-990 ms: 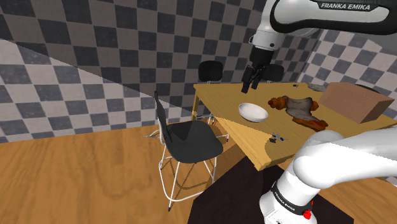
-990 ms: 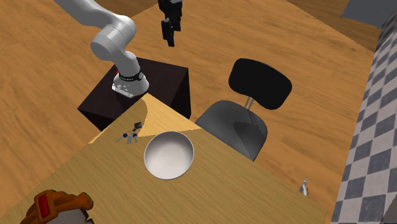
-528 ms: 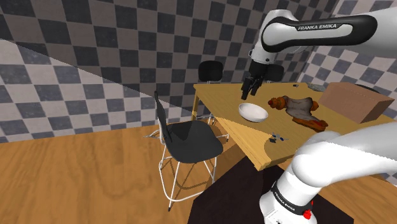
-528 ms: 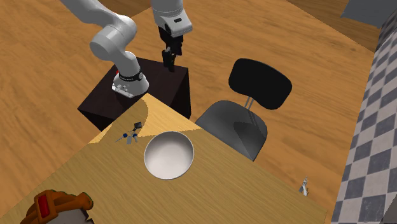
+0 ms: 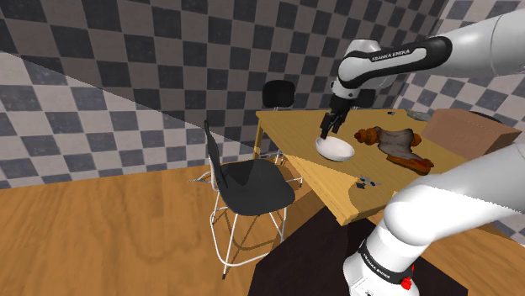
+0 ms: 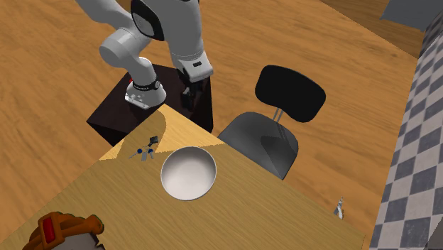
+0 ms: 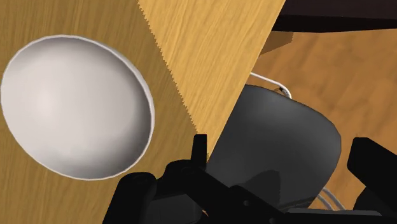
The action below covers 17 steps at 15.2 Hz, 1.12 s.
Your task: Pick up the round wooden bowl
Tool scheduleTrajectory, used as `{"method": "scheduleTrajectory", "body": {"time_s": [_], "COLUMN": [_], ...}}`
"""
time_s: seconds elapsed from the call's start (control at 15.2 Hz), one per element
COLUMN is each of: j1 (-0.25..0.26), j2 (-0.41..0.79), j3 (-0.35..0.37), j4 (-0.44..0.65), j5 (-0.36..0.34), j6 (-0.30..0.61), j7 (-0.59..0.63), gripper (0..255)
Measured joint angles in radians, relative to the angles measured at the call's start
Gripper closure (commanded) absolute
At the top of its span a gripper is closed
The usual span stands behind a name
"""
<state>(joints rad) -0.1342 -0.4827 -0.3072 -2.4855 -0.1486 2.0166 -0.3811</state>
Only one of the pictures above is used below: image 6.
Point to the black office chair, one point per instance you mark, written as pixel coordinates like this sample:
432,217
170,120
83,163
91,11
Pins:
273,138

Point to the white bowl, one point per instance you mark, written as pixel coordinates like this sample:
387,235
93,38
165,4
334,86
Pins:
188,173

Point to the dark robot stand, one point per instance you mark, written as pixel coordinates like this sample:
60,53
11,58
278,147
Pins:
114,114

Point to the orange and red toy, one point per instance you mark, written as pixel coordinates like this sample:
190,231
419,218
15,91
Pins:
58,232

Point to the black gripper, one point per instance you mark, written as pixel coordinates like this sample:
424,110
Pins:
189,90

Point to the small white figure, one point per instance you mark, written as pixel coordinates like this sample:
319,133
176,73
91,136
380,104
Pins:
340,208

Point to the bunch of keys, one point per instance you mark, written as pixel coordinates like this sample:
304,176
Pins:
146,151

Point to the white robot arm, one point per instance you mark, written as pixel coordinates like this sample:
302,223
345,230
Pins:
180,31

